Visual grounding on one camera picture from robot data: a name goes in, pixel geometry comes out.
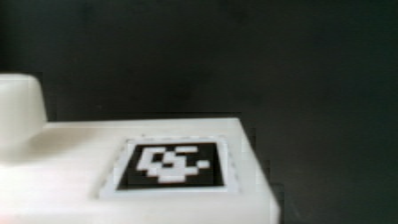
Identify white drawer tray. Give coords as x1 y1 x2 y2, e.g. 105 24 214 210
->
0 74 281 224

